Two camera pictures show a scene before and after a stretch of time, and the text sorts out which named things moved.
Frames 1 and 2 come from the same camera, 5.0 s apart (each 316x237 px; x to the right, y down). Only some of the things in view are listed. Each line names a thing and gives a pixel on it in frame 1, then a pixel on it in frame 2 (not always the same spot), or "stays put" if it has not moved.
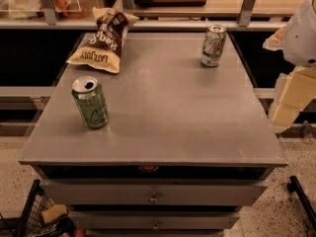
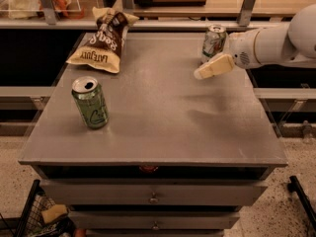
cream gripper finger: [293, 92] → [242, 46]
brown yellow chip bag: [103, 50] stays put
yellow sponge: [53, 212] stays put
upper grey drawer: [97, 193] stays put
